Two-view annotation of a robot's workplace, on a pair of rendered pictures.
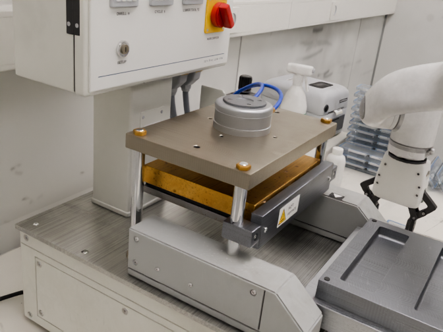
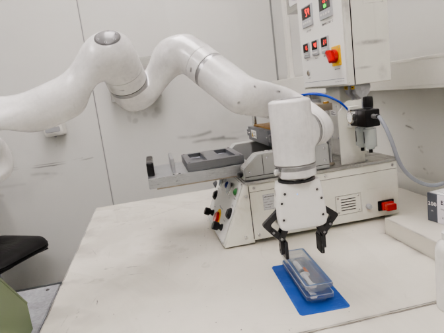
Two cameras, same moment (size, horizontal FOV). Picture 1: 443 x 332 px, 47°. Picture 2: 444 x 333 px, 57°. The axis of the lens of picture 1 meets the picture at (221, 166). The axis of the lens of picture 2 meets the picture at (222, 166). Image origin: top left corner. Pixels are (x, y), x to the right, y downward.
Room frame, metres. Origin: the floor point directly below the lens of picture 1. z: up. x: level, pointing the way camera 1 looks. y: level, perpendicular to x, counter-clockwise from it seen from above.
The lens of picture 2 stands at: (1.53, -1.00, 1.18)
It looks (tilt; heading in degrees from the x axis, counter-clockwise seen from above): 10 degrees down; 141
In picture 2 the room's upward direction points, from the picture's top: 7 degrees counter-clockwise
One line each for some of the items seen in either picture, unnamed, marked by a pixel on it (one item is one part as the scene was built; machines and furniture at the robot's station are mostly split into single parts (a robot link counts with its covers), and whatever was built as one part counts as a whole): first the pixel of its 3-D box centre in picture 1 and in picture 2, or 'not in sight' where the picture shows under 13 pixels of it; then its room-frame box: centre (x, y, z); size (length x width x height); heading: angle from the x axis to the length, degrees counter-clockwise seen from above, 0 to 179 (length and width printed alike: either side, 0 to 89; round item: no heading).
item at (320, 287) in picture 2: not in sight; (304, 269); (0.99, -0.37, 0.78); 0.18 x 0.06 x 0.02; 147
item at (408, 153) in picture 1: (410, 148); (294, 170); (0.99, -0.38, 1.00); 0.09 x 0.08 x 0.03; 57
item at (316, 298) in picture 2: not in sight; (305, 279); (0.99, -0.37, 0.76); 0.18 x 0.06 x 0.02; 147
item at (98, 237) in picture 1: (208, 234); (301, 162); (0.69, 0.01, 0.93); 0.46 x 0.35 x 0.01; 60
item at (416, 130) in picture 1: (417, 109); (293, 130); (0.99, -0.37, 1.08); 0.09 x 0.08 x 0.13; 93
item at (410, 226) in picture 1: (416, 222); (278, 243); (0.96, -0.42, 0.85); 0.03 x 0.03 x 0.07; 57
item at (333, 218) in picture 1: (314, 205); (282, 161); (0.76, -0.16, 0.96); 0.26 x 0.05 x 0.07; 60
